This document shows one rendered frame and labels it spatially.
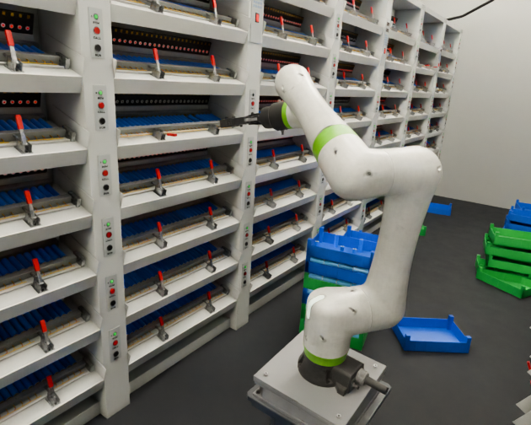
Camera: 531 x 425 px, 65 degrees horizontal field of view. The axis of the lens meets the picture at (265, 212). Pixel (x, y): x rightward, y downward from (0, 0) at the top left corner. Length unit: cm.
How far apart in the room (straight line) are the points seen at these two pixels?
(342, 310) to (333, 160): 40
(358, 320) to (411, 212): 31
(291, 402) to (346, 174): 63
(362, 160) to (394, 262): 32
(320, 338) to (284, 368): 18
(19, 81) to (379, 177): 86
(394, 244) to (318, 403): 46
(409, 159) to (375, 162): 9
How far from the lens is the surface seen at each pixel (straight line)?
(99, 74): 128
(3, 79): 117
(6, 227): 124
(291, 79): 123
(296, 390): 123
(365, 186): 93
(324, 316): 111
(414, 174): 101
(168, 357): 184
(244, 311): 207
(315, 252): 188
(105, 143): 130
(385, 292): 117
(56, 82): 122
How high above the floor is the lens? 114
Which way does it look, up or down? 17 degrees down
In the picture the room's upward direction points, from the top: 3 degrees clockwise
